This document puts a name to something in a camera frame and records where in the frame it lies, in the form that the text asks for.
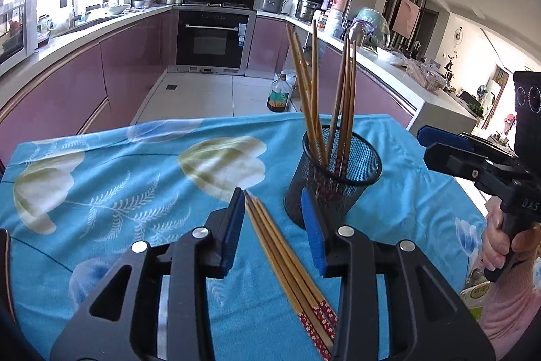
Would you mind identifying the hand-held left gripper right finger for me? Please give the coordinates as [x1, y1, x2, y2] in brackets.
[301, 191, 495, 361]

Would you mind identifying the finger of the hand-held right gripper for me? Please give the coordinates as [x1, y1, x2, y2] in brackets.
[424, 142, 492, 181]
[416, 125, 515, 164]

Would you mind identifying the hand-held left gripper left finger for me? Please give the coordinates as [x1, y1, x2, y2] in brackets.
[50, 187, 246, 361]

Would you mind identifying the red-ended bamboo chopstick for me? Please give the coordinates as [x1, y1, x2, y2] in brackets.
[250, 196, 336, 345]
[256, 199, 339, 323]

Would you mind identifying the dark brown wooden chopstick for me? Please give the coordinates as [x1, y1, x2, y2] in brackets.
[244, 192, 332, 360]

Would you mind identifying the black mesh pen holder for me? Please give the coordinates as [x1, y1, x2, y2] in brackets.
[284, 125, 383, 230]

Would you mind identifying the bunch of bamboo chopsticks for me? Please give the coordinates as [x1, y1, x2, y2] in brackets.
[285, 19, 360, 209]

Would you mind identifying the person's right forearm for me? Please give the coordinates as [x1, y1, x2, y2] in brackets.
[479, 253, 541, 351]

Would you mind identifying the person's right hand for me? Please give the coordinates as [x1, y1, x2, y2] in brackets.
[481, 212, 541, 271]

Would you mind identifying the dark dining table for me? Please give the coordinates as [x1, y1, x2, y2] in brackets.
[444, 84, 483, 120]

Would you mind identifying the clear plastic food container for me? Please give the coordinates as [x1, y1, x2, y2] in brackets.
[405, 61, 446, 91]

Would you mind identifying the white bowl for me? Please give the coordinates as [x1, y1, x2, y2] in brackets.
[376, 47, 408, 66]

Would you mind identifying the blue floral tablecloth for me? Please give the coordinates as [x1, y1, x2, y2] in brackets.
[0, 113, 487, 361]

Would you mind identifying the mint green bag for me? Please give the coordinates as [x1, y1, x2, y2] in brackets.
[354, 8, 390, 49]

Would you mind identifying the green printed packet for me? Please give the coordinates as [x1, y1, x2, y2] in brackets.
[458, 285, 491, 321]

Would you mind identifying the stainless steel thermos flask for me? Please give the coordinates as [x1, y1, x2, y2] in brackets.
[347, 20, 368, 49]

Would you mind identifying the cooking oil bottle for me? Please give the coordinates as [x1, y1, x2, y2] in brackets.
[267, 72, 292, 113]

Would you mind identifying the white plastic jar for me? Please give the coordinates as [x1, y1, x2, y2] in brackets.
[327, 9, 345, 39]

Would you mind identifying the stainless steel stock pot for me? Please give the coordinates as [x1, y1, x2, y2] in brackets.
[295, 0, 324, 21]

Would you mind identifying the black built-in oven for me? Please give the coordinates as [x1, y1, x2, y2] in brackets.
[175, 8, 256, 74]

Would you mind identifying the glass jar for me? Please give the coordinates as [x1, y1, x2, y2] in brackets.
[37, 15, 55, 40]

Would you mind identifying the white microwave oven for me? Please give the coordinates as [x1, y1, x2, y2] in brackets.
[0, 0, 38, 68]

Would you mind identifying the framed wall painting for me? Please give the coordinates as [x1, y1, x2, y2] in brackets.
[395, 0, 421, 40]

